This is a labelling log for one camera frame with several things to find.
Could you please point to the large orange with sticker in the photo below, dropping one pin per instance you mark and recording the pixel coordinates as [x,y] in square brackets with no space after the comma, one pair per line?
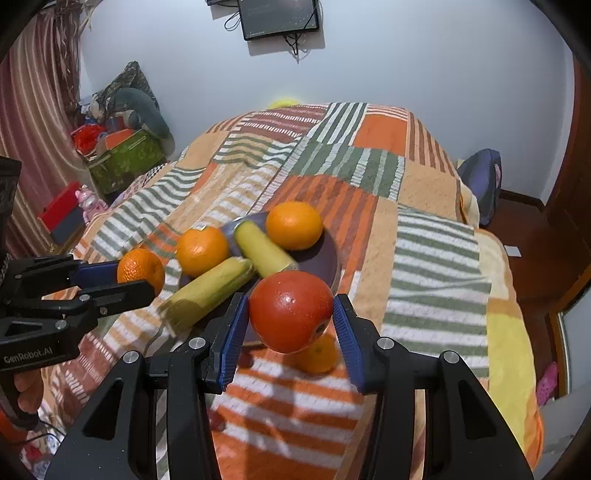
[199,250]

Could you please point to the purple ceramic plate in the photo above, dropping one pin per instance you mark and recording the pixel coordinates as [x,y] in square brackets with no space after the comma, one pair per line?
[321,260]

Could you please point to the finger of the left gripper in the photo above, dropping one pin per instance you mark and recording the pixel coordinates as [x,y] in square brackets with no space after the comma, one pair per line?
[58,272]
[89,305]

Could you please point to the red tomato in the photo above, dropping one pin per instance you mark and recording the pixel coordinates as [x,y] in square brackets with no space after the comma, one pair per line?
[289,310]

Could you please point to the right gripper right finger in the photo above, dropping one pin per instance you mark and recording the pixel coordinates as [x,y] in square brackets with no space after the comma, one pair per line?
[466,435]

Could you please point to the red box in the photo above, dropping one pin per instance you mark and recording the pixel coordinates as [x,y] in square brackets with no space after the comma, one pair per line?
[61,205]

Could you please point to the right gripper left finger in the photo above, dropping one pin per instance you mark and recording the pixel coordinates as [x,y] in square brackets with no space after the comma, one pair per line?
[114,436]

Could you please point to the striped brown curtain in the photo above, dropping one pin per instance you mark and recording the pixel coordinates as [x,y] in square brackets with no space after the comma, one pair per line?
[39,109]

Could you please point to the green storage box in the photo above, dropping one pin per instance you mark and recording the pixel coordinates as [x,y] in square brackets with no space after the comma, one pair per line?
[116,168]

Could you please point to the person left hand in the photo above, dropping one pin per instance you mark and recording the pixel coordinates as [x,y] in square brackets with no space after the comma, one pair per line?
[30,387]

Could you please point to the small black wall monitor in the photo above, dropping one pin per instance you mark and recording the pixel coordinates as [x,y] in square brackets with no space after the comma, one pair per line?
[266,18]

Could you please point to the small tangerine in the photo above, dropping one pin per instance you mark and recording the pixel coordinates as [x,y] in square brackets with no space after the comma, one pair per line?
[141,264]
[321,357]

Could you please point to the pink toy figure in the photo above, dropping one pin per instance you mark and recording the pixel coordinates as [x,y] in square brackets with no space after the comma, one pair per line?
[90,204]

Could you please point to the striped patchwork bedspread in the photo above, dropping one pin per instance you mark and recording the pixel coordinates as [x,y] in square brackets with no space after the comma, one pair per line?
[412,258]

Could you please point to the blue backpack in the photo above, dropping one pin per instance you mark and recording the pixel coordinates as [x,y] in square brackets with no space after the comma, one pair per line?
[482,174]

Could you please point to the yellow round object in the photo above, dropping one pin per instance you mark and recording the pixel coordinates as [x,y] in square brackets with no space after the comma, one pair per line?
[283,103]

